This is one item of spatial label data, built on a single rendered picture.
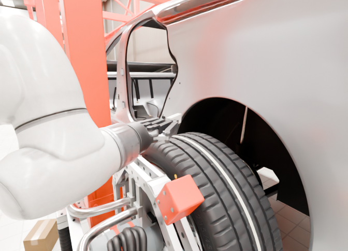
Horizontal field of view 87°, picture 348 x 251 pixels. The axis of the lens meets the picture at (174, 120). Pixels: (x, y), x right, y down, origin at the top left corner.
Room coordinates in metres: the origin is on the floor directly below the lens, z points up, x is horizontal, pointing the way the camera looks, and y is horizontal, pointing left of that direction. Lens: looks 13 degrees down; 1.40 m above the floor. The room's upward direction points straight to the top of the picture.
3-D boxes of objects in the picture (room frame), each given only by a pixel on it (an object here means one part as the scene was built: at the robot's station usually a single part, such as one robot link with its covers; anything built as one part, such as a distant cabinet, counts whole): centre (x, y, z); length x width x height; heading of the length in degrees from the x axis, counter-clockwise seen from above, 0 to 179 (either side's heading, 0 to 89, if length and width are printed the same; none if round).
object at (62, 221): (0.56, 0.36, 0.93); 0.09 x 0.05 x 0.05; 125
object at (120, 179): (0.54, 0.10, 0.85); 0.54 x 0.07 x 0.54; 35
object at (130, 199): (0.55, 0.25, 1.03); 0.19 x 0.18 x 0.11; 125
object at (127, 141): (0.35, 0.12, 1.26); 0.09 x 0.06 x 0.09; 60
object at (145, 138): (0.42, 0.08, 1.26); 0.09 x 0.08 x 0.07; 150
